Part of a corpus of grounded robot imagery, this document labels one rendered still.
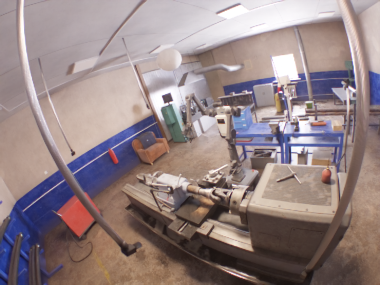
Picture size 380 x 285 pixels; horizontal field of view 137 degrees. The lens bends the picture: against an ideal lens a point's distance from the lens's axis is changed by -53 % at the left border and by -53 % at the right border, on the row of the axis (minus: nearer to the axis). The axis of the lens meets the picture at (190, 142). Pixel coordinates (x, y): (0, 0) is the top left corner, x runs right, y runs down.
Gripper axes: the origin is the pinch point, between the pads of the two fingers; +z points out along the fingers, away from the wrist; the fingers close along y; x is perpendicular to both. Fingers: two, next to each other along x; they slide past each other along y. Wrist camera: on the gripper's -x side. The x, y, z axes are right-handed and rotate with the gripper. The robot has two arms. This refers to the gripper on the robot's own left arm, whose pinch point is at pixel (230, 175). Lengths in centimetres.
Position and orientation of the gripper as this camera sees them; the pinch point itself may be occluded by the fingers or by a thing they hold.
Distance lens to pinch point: 211.9
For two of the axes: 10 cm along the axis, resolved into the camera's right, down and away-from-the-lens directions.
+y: 6.9, -1.1, -7.2
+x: 4.1, 8.7, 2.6
